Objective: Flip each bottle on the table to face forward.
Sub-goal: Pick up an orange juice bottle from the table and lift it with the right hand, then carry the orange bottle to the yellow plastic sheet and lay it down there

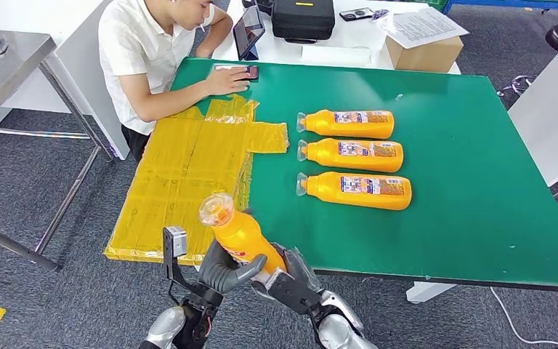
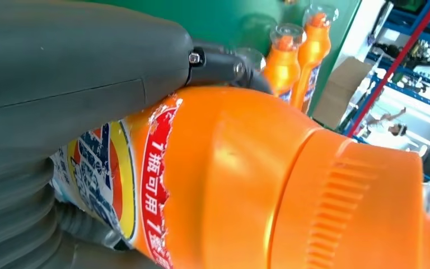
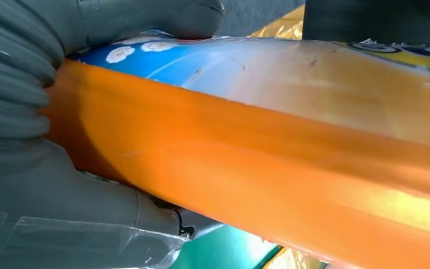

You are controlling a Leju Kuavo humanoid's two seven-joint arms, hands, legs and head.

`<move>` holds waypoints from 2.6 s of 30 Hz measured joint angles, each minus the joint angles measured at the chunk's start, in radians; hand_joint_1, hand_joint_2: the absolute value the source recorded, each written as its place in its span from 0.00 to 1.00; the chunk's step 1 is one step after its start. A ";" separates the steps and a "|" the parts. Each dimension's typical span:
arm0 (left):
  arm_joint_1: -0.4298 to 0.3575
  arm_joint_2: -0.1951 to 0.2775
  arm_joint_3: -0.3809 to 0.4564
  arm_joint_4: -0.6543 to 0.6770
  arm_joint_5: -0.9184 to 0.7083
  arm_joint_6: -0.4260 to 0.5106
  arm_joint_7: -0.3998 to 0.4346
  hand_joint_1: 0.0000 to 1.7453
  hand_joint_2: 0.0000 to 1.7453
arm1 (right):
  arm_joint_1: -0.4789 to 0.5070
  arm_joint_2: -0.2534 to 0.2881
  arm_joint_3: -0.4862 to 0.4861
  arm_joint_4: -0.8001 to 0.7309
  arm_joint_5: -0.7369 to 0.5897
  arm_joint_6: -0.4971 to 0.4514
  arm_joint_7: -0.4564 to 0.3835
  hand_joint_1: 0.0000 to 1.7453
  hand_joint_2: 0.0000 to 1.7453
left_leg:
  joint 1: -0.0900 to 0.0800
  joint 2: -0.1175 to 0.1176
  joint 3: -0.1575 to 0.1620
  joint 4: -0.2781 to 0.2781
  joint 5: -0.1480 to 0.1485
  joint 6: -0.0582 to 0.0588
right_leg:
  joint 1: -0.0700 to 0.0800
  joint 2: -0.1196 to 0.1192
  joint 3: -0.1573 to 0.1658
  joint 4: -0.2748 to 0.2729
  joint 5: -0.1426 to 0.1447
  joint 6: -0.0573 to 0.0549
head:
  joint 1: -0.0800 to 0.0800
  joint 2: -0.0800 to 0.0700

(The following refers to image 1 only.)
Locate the person's left forearm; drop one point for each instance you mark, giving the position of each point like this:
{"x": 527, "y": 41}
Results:
{"x": 219, "y": 31}

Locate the orange detergent bottle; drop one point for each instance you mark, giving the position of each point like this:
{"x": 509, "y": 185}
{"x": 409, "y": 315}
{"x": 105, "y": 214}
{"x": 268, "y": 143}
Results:
{"x": 351, "y": 196}
{"x": 346, "y": 160}
{"x": 346, "y": 127}
{"x": 243, "y": 236}

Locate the black carrying case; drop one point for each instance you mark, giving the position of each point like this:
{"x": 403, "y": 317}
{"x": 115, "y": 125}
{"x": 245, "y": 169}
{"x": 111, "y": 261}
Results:
{"x": 302, "y": 19}

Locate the yellow taped cardboard mat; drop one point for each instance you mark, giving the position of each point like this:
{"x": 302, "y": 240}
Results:
{"x": 178, "y": 173}

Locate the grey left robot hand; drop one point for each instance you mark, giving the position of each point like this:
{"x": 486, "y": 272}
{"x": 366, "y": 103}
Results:
{"x": 221, "y": 272}

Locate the white table foot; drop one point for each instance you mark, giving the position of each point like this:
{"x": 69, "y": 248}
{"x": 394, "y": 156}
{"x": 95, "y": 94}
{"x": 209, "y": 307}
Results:
{"x": 427, "y": 292}

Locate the black tablet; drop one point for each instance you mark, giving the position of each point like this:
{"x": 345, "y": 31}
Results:
{"x": 247, "y": 30}

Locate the white desk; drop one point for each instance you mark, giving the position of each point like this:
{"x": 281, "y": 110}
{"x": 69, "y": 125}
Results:
{"x": 356, "y": 34}

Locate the person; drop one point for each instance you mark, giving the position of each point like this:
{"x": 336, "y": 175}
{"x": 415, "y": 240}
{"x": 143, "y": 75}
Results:
{"x": 139, "y": 48}

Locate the black smartphone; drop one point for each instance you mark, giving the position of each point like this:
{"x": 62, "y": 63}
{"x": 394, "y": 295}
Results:
{"x": 357, "y": 14}

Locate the white panel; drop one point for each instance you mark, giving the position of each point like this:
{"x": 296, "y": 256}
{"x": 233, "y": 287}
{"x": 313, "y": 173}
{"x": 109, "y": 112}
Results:
{"x": 551, "y": 111}

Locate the small purple item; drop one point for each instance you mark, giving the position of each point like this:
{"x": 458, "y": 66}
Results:
{"x": 380, "y": 14}

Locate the person's right hand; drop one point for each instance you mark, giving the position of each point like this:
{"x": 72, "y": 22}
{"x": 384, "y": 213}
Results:
{"x": 228, "y": 82}

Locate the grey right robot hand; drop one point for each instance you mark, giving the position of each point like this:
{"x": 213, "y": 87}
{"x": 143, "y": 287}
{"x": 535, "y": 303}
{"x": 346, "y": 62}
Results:
{"x": 298, "y": 267}

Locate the printed paper sheet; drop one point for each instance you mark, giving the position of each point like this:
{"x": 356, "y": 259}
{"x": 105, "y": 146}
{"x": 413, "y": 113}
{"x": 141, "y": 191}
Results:
{"x": 421, "y": 26}

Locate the person's right forearm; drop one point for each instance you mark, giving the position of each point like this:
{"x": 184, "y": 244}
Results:
{"x": 173, "y": 101}

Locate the brown cardboard box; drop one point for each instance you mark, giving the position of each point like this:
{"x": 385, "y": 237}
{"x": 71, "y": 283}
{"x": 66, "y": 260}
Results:
{"x": 421, "y": 57}

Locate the blue metal rack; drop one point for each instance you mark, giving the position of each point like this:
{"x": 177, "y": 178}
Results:
{"x": 500, "y": 4}

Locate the smartphone with reddish screen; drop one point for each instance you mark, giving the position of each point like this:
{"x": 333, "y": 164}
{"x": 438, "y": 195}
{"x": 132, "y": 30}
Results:
{"x": 254, "y": 72}

